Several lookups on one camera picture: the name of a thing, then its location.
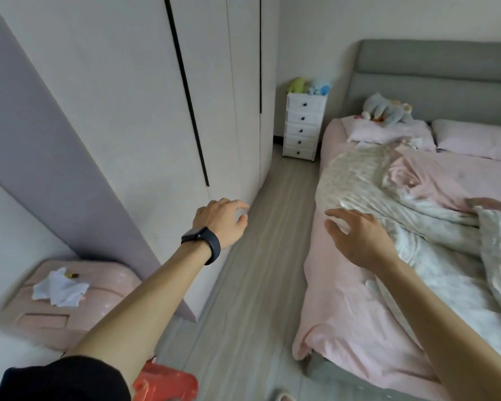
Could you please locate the black smartwatch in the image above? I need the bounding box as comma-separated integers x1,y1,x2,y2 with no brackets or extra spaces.
180,226,222,266

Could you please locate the pink floral blanket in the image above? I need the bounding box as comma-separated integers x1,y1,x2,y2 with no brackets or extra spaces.
467,198,501,330

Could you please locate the person's right hand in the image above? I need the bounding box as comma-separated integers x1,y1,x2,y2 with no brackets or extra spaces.
324,208,397,274

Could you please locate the bed with pink bedding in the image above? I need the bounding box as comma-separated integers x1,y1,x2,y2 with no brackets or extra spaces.
292,116,501,401

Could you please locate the white drawer chest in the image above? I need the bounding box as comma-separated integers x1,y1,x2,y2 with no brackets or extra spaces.
282,92,328,162

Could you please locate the grey plush toy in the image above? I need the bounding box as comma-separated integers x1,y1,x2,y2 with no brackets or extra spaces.
361,92,414,128

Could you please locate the grey upholstered bed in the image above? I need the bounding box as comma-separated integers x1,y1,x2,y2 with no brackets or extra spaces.
302,39,501,401

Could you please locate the black shirt white piping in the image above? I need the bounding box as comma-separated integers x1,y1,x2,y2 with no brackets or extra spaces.
0,355,132,401

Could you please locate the grey purple cabinet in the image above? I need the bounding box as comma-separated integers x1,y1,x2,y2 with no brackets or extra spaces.
0,0,281,323

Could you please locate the pink pillow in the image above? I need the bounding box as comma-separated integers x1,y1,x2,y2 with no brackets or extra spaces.
430,119,501,163
341,115,437,152

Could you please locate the person's left hand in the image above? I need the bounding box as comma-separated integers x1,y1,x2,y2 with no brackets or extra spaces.
191,198,251,250

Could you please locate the person's left forearm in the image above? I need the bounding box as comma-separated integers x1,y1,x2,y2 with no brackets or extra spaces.
65,242,212,385

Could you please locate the orange patterned stool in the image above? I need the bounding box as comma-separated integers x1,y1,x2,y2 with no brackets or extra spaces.
131,359,200,401

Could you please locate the white crumpled cloth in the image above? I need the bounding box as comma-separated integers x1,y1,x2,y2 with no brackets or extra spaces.
32,267,91,308

